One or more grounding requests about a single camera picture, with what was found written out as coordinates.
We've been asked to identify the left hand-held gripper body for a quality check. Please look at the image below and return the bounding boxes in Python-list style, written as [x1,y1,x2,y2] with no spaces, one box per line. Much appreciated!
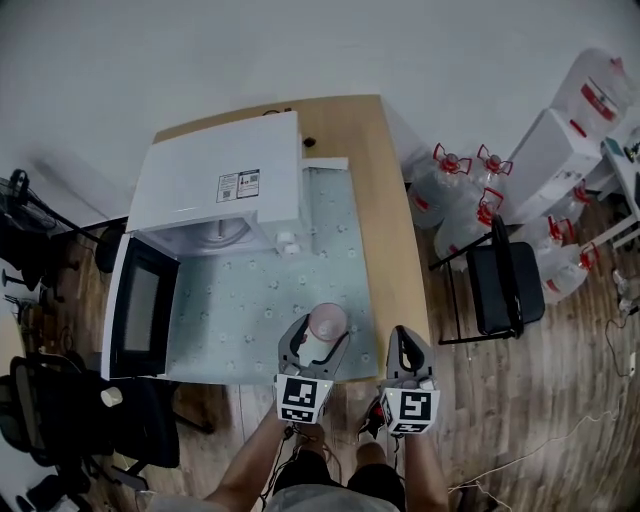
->
[273,360,335,425]

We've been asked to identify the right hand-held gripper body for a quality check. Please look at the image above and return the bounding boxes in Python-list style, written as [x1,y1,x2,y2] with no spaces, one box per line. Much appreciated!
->
[378,368,442,437]

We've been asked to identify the pink cup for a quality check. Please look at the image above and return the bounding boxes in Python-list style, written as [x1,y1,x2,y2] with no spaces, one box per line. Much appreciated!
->
[308,302,348,344]

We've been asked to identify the white microwave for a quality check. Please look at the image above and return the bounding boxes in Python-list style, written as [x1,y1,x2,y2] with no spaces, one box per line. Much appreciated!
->
[101,110,304,381]

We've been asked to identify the person's right forearm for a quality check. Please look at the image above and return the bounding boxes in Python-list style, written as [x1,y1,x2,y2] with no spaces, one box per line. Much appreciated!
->
[399,430,450,512]

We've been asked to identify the person's left forearm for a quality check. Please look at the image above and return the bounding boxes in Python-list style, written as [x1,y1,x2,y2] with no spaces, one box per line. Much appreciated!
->
[203,415,327,512]

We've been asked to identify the microwave glass turntable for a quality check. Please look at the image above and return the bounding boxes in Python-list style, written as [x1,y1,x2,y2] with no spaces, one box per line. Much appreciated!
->
[191,218,250,250]

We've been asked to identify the light blue flowered mat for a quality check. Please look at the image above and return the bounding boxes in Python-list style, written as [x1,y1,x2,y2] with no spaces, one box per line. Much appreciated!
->
[166,167,380,386]

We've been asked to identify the person's right leg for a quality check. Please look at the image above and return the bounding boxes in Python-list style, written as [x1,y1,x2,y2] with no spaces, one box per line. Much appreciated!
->
[355,441,387,470]

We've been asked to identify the person's black shorts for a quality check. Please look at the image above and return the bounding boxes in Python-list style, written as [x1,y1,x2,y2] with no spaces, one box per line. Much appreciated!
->
[271,447,407,512]

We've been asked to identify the person's grey shirt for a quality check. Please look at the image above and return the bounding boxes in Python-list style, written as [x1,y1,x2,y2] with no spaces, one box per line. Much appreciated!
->
[262,482,402,512]

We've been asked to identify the black folding chair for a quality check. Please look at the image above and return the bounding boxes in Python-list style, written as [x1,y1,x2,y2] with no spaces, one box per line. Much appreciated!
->
[428,213,547,347]

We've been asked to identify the group of clear water jugs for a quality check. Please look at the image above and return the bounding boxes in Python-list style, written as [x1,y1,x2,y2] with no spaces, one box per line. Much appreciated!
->
[405,141,601,306]

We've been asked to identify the black office chair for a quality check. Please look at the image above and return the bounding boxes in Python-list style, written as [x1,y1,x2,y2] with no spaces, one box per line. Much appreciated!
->
[0,351,182,501]

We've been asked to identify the white cardboard box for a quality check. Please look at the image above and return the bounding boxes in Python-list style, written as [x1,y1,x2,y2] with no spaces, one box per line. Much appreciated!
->
[503,106,604,225]

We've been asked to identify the white side table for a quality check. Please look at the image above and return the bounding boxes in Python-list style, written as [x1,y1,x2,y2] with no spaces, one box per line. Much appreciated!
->
[598,133,640,251]

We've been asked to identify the large wrapped jug red label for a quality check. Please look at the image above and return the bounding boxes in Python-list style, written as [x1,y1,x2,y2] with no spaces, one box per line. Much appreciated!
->
[563,47,639,135]

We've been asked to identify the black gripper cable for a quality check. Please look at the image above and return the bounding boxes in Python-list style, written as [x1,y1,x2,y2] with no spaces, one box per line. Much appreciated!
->
[257,423,304,506]

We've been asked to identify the white floor cable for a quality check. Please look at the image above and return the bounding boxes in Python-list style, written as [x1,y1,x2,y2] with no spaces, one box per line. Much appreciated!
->
[446,408,640,497]

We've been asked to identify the black floor cable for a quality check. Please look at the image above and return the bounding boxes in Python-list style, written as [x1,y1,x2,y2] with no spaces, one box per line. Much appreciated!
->
[603,313,640,379]

